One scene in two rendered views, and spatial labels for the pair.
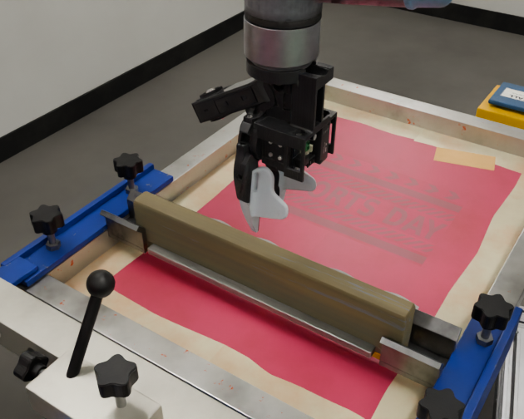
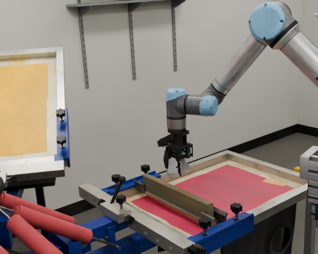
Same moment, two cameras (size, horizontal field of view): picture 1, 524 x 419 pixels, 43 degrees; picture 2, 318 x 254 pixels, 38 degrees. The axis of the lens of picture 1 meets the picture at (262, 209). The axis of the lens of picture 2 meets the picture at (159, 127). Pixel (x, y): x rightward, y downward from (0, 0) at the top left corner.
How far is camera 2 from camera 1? 1.16 m
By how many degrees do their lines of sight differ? 26
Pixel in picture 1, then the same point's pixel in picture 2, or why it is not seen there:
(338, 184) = (221, 185)
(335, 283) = (192, 196)
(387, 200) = (235, 190)
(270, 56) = (170, 126)
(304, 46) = (179, 124)
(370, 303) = (199, 201)
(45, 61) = (141, 154)
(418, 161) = (256, 181)
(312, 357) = (185, 223)
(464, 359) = (227, 222)
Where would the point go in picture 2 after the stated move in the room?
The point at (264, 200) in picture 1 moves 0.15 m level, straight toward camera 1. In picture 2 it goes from (172, 168) to (160, 183)
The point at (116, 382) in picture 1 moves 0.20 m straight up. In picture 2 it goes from (120, 198) to (115, 145)
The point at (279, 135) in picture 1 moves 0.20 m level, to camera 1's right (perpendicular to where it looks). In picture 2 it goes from (173, 147) to (226, 150)
